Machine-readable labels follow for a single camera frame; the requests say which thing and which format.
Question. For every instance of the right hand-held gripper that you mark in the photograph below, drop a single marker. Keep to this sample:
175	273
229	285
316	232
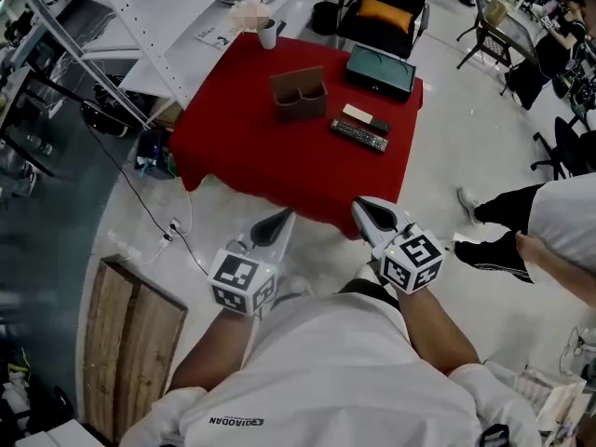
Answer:
412	261

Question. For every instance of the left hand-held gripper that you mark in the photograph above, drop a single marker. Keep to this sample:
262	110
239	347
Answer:
235	280

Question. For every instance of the white and black remote control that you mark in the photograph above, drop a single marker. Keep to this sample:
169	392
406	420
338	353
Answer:
363	117

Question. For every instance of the brown leather storage holder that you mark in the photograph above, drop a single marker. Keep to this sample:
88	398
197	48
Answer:
300	98

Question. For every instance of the person's right forearm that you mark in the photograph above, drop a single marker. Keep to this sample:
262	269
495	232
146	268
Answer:
435	329

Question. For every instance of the person's left forearm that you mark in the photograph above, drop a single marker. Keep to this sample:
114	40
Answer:
209	349

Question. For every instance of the person's right shoe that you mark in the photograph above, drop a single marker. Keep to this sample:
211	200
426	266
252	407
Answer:
365	274

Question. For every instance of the person's shoe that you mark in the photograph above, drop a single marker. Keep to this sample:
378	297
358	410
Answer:
365	274
302	287

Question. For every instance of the person's left shoe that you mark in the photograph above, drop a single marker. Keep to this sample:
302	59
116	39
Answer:
302	287

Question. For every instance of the red tablecloth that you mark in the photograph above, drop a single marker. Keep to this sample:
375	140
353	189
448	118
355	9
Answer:
279	166

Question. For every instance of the white power strip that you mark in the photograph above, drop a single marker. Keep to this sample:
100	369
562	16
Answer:
171	231

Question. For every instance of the person's white shirt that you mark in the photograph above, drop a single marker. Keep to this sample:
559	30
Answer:
326	370

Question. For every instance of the dark green flat box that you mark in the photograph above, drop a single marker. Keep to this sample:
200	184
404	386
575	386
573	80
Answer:
381	71

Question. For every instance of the wooden board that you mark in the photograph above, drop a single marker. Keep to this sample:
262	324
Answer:
130	347

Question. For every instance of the white cup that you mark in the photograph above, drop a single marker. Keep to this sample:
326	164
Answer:
266	35

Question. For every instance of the white booklet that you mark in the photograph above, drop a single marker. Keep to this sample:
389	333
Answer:
214	37

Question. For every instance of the black swivel chair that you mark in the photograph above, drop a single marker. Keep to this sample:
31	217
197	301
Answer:
570	149

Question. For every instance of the black helmet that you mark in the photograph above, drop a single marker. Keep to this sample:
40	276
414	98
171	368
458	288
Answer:
106	107

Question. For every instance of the orange cushion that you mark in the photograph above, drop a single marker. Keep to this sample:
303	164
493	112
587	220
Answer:
385	14

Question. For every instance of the black office chair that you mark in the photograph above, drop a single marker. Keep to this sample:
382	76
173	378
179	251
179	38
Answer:
386	12

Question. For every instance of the black waste bin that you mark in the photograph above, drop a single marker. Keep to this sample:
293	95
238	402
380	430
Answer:
325	18

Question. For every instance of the pale flower bunch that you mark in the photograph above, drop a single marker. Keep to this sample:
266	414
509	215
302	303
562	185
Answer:
249	12

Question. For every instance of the glass top side table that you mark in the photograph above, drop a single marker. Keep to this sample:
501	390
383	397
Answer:
505	35

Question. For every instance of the white metal shelf rack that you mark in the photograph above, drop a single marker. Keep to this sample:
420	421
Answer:
153	21

